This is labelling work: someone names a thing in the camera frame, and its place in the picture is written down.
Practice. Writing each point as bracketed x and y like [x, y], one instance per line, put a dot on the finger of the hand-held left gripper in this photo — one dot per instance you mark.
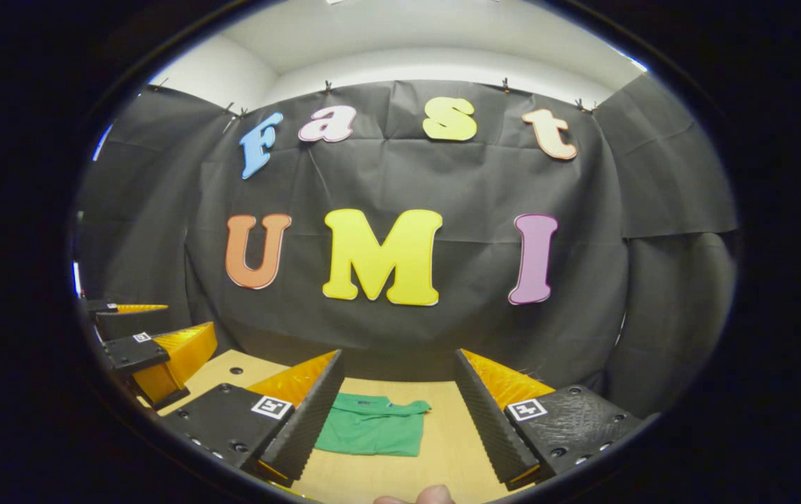
[134, 350]
[131, 322]

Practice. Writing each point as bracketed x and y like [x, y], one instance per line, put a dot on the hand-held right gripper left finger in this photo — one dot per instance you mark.
[309, 420]

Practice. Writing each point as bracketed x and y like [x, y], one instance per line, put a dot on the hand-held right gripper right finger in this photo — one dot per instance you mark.
[488, 420]

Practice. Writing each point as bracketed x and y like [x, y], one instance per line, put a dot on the green T-shirt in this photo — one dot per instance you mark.
[372, 430]

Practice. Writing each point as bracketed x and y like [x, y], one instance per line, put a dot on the black backdrop cloth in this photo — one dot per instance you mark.
[470, 182]

